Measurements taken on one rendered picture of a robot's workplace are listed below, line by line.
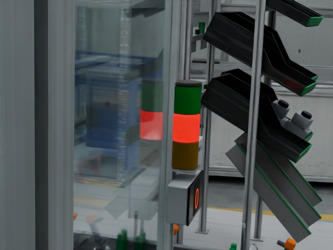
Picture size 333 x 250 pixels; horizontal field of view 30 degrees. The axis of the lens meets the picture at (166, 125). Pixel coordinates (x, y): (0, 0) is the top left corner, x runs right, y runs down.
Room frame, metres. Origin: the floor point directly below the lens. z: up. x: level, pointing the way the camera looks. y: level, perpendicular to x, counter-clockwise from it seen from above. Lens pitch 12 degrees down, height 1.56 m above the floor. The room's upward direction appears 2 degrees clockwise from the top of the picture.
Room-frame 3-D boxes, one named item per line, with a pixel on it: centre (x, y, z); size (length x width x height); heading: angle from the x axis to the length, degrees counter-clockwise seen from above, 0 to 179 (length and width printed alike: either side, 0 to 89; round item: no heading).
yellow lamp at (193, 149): (1.10, -0.03, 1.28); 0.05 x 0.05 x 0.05
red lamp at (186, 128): (1.10, -0.03, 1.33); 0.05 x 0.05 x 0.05
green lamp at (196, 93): (1.10, -0.03, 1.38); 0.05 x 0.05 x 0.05
